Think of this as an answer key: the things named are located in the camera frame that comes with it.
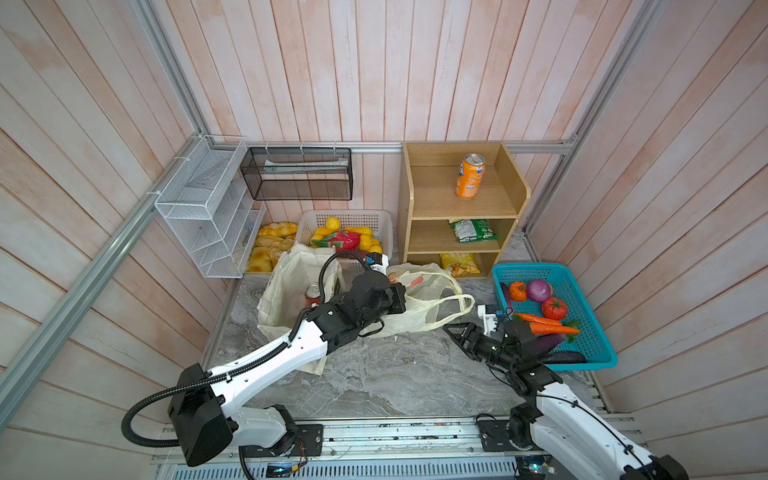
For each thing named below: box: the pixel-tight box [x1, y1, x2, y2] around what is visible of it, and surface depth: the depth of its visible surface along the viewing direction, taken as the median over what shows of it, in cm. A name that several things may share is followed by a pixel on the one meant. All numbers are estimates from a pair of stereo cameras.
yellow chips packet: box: [440, 253, 481, 277], surface depth 106 cm
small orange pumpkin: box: [509, 281, 527, 302], surface depth 98 cm
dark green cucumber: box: [541, 350, 587, 364], surface depth 85 cm
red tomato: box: [542, 297, 568, 320], surface depth 93 cm
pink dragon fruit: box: [311, 230, 361, 253], surface depth 108 cm
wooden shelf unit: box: [397, 142, 531, 277], surface depth 92 cm
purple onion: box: [526, 279, 551, 303], surface depth 94 cm
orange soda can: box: [454, 153, 486, 199], surface depth 80 cm
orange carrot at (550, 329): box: [529, 322, 580, 335], surface depth 90 cm
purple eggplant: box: [536, 334, 566, 355], surface depth 90 cm
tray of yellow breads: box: [245, 222, 298, 273], surface depth 112 cm
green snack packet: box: [449, 219, 500, 243], surface depth 95 cm
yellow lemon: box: [326, 216, 341, 231], surface depth 115 cm
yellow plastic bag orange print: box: [362, 263, 475, 339], surface depth 71 cm
